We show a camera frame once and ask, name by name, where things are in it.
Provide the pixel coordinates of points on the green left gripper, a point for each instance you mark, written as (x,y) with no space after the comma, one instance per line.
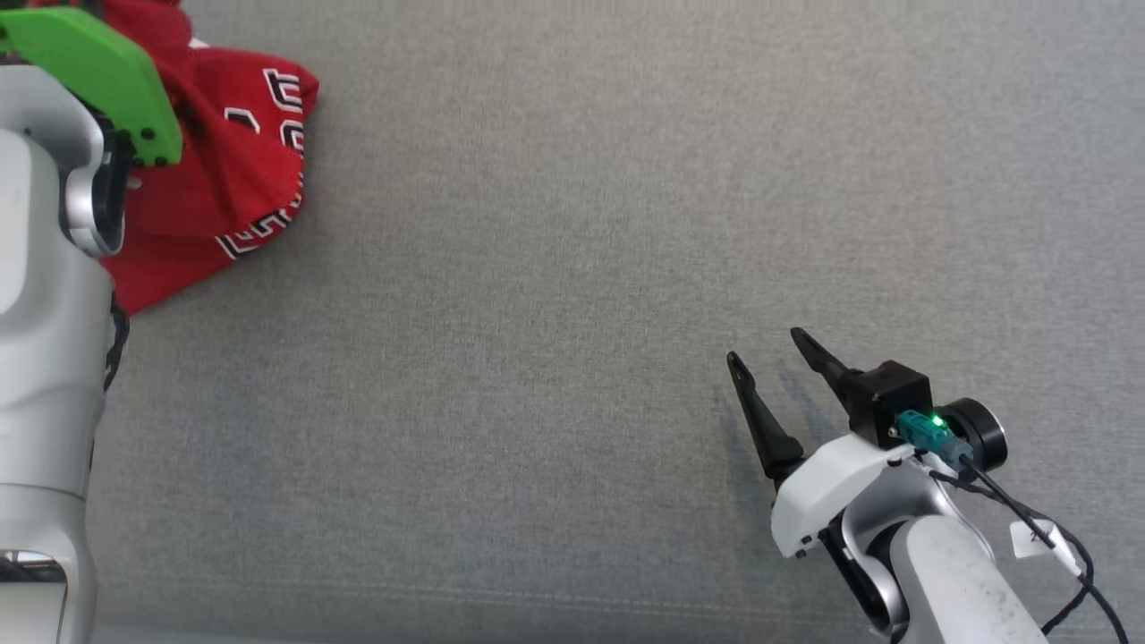
(98,63)

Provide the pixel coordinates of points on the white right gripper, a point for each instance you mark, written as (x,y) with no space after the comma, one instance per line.
(832,483)

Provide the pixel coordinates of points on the red numbered basketball jersey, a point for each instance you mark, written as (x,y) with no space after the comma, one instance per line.
(224,170)

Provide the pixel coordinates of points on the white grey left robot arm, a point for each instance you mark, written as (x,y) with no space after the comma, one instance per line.
(40,358)

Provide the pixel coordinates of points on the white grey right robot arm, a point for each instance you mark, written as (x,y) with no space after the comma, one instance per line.
(948,572)

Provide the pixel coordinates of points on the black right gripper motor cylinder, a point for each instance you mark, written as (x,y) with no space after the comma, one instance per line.
(984,434)

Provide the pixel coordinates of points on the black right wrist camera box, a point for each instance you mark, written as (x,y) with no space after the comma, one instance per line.
(881,394)

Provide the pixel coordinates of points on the teal right camera connector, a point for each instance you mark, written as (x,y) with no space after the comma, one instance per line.
(926,434)

